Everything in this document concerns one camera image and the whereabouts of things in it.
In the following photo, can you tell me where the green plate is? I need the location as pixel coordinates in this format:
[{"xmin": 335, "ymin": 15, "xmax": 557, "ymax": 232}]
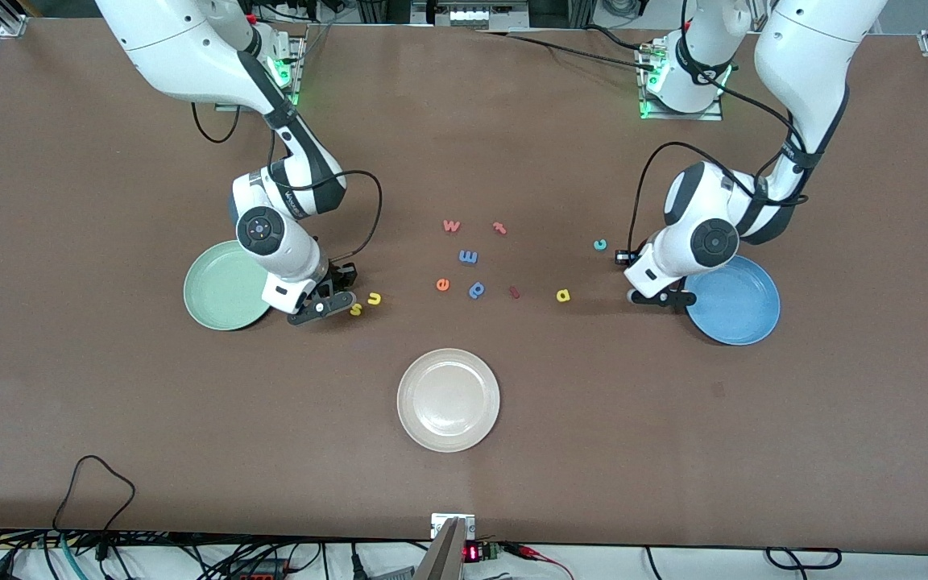
[{"xmin": 183, "ymin": 239, "xmax": 288, "ymax": 332}]

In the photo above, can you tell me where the blue plate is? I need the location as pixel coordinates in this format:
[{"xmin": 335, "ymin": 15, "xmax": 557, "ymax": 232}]
[{"xmin": 683, "ymin": 255, "xmax": 781, "ymax": 346}]

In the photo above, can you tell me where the beige plate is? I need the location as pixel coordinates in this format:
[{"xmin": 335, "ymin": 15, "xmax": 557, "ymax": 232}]
[{"xmin": 396, "ymin": 347, "xmax": 502, "ymax": 454}]

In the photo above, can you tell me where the white power strip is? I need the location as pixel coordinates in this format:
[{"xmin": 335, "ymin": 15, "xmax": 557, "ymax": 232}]
[{"xmin": 412, "ymin": 0, "xmax": 531, "ymax": 31}]

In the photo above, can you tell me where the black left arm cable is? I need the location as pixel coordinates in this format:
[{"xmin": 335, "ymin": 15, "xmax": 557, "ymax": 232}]
[{"xmin": 629, "ymin": 0, "xmax": 815, "ymax": 260}]

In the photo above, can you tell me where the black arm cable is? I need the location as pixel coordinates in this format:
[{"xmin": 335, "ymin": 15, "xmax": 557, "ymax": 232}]
[
  {"xmin": 192, "ymin": 101, "xmax": 384, "ymax": 279},
  {"xmin": 629, "ymin": 0, "xmax": 815, "ymax": 260}
]

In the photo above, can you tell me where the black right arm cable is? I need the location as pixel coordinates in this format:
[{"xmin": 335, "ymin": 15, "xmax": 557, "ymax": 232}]
[{"xmin": 192, "ymin": 101, "xmax": 384, "ymax": 279}]

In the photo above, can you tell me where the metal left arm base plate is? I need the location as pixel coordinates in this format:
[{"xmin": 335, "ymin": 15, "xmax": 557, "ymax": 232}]
[{"xmin": 637, "ymin": 40, "xmax": 725, "ymax": 122}]

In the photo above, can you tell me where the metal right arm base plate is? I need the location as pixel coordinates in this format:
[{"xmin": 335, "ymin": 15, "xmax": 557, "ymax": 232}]
[{"xmin": 214, "ymin": 32, "xmax": 305, "ymax": 113}]

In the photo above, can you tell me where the black cable across table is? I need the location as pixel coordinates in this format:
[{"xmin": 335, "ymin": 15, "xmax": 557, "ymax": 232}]
[{"xmin": 476, "ymin": 24, "xmax": 662, "ymax": 70}]

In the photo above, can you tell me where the black looped thin cable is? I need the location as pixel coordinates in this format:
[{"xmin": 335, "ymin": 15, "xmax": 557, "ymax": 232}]
[{"xmin": 52, "ymin": 455, "xmax": 136, "ymax": 537}]

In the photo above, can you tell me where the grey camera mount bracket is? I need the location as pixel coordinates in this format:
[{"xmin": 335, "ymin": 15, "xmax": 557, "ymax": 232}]
[{"xmin": 414, "ymin": 513, "xmax": 477, "ymax": 580}]

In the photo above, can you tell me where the black coiled cable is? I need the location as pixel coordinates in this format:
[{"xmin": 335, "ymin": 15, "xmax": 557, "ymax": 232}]
[{"xmin": 764, "ymin": 548, "xmax": 843, "ymax": 570}]

